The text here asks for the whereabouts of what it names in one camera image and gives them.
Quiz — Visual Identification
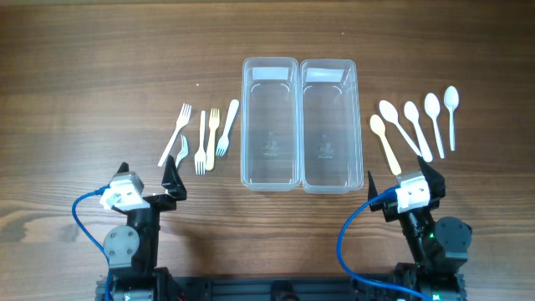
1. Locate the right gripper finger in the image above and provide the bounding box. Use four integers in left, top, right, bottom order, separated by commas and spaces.
368, 171, 382, 212
417, 156, 446, 196

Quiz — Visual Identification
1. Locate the translucent white plastic fork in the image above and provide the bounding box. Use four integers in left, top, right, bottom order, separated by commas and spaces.
176, 135, 189, 169

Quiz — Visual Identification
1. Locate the light blue plastic fork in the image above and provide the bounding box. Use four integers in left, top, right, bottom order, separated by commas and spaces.
216, 99, 239, 156

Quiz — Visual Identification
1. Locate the yellow plastic spoon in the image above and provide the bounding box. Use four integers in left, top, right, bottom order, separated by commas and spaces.
369, 115, 401, 176

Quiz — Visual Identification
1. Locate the yellow plastic fork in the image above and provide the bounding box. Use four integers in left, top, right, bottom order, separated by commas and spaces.
206, 108, 220, 171

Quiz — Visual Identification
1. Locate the white spoon thick handle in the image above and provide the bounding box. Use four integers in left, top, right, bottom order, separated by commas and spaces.
404, 101, 433, 162

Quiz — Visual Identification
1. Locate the white spoon thin handle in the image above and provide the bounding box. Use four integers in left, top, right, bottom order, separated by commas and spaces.
425, 93, 445, 159

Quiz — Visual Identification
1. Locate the translucent white plastic spoon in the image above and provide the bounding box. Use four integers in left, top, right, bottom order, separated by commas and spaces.
444, 86, 459, 151

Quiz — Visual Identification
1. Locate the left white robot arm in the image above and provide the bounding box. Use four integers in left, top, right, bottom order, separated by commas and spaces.
95, 156, 187, 301

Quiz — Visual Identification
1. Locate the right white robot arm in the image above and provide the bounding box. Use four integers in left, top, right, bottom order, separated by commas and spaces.
369, 156, 472, 301

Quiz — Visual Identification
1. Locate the right clear plastic container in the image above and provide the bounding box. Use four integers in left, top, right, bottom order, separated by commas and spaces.
300, 59, 364, 194

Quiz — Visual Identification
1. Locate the clear plastic container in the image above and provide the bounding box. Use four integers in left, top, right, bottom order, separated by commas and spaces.
241, 57, 301, 191
300, 59, 364, 194

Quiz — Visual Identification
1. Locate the left clear plastic container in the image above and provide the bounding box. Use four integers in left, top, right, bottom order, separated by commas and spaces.
241, 57, 301, 191

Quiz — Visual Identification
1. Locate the right blue cable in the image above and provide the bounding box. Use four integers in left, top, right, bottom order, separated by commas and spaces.
336, 185, 436, 301

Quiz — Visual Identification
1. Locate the blue cable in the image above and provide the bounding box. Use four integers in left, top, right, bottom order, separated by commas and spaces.
71, 186, 114, 301
336, 185, 436, 301

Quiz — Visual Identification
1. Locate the left blue cable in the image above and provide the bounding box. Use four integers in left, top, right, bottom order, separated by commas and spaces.
71, 186, 114, 301

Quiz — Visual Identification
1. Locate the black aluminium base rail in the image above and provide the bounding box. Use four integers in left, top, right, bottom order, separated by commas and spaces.
94, 273, 465, 301

